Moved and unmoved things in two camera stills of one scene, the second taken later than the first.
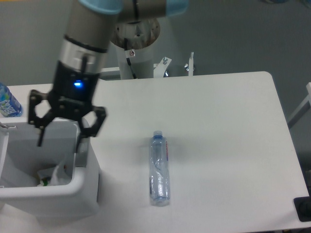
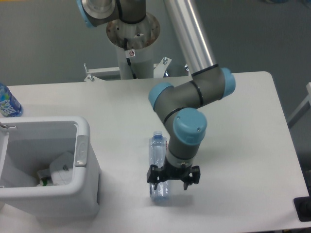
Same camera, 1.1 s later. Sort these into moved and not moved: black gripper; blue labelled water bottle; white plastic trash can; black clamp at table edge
Moved: black gripper
Not moved: blue labelled water bottle; black clamp at table edge; white plastic trash can
